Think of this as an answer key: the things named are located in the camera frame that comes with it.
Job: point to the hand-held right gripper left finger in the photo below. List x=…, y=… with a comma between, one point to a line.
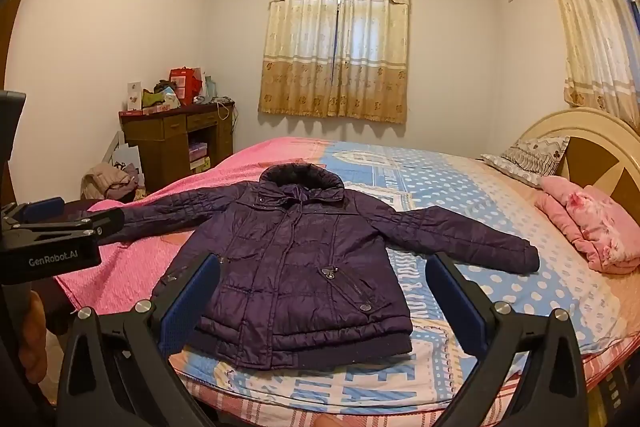
x=192, y=302

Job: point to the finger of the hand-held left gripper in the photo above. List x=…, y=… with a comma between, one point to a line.
x=45, y=208
x=75, y=226

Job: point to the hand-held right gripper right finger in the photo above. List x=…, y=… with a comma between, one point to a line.
x=457, y=307

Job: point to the purple quilted jacket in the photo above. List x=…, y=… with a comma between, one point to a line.
x=300, y=267

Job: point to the pile of clothes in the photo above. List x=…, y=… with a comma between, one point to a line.
x=107, y=182

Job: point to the person's left hand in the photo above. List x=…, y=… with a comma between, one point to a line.
x=37, y=337

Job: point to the white paper bag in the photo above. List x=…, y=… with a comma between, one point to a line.
x=127, y=162

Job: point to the pink and blue printed bedsheet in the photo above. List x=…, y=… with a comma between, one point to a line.
x=450, y=207

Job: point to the brown wooden desk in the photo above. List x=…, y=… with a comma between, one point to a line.
x=160, y=142

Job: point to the flat pink box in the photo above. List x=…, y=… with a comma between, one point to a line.
x=155, y=109

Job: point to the white card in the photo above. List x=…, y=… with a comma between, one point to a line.
x=134, y=96

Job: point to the stacked boxes in desk shelf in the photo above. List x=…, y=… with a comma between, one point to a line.
x=200, y=157

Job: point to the green cloth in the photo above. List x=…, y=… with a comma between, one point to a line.
x=150, y=98

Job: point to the blue and white packet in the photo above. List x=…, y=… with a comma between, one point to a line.
x=170, y=97

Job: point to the pink folded blanket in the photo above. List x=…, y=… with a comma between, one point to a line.
x=595, y=222

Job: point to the patterned grey pillow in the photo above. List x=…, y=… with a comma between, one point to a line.
x=530, y=159

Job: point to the red bag on desk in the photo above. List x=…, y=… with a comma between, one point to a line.
x=184, y=84

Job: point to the cream wooden bed headboard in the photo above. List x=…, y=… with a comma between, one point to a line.
x=590, y=157

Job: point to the wide beige floral window curtain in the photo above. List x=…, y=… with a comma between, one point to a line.
x=335, y=57

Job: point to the narrow beige floral curtain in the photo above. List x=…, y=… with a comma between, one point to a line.
x=590, y=22

